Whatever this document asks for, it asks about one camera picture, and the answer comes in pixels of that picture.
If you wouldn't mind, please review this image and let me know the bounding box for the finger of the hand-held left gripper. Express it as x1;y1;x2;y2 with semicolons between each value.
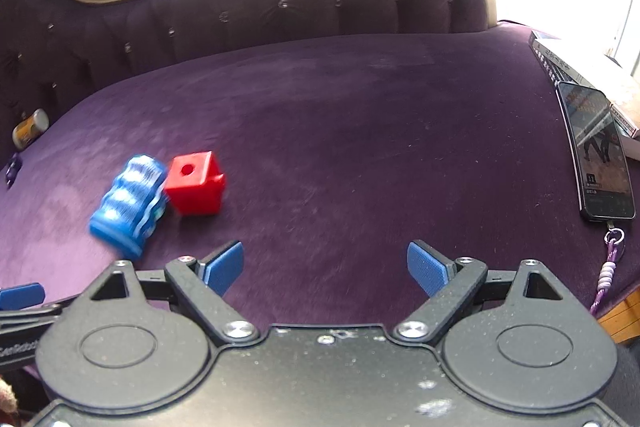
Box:
0;283;76;333

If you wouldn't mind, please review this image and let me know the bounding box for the black smartphone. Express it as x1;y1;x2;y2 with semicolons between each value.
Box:
556;82;635;222

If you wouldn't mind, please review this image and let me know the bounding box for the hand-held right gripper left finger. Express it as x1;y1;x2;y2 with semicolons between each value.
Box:
75;241;261;348

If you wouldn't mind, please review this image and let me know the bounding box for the blue ribbed plastic container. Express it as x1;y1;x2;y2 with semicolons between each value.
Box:
89;154;168;260

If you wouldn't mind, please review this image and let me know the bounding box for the red cube block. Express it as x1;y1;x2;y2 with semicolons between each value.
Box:
164;151;225;215

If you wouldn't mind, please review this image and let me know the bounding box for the white and black cardboard box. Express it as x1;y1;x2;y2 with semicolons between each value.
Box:
529;32;640;130

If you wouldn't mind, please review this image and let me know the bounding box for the purple white phone strap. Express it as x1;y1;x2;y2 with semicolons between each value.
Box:
590;227;626;314

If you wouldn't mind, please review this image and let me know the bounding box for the small yellow can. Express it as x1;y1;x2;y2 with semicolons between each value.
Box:
12;108;50;148

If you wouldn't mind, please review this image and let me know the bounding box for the purple tufted velvet sofa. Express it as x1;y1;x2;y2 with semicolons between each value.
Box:
0;0;640;383

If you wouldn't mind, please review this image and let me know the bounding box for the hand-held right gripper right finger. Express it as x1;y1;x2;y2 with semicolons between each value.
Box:
392;241;581;343

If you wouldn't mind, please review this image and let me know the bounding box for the small purple trinket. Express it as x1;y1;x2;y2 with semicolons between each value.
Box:
5;153;23;185

